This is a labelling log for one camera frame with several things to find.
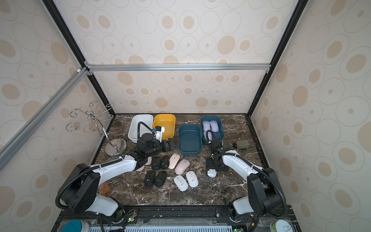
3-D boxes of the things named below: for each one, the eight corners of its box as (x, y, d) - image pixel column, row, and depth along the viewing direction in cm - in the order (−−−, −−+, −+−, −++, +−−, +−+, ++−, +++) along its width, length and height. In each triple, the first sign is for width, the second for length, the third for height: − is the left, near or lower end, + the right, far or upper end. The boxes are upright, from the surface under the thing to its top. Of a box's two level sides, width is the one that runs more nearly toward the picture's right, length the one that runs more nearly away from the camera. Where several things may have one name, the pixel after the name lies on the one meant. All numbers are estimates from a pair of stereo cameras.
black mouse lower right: (154, 186, 85) (153, 185, 83) (156, 172, 90) (156, 170, 89) (165, 186, 85) (165, 185, 83) (167, 172, 91) (166, 170, 89)
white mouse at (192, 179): (189, 189, 84) (189, 187, 82) (185, 173, 90) (185, 171, 88) (199, 186, 85) (199, 184, 83) (194, 171, 91) (194, 169, 89)
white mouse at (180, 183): (180, 194, 82) (180, 193, 80) (172, 180, 87) (171, 178, 85) (190, 188, 85) (190, 186, 82) (181, 174, 90) (181, 172, 88)
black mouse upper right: (161, 169, 92) (160, 166, 88) (162, 158, 97) (162, 154, 93) (168, 169, 92) (167, 166, 88) (169, 158, 97) (168, 154, 93)
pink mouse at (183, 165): (173, 172, 90) (173, 170, 88) (184, 159, 96) (183, 157, 94) (181, 177, 88) (180, 175, 86) (191, 164, 94) (191, 162, 92)
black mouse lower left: (144, 186, 85) (143, 185, 83) (147, 172, 91) (146, 170, 89) (154, 186, 85) (153, 185, 83) (156, 172, 91) (155, 170, 89)
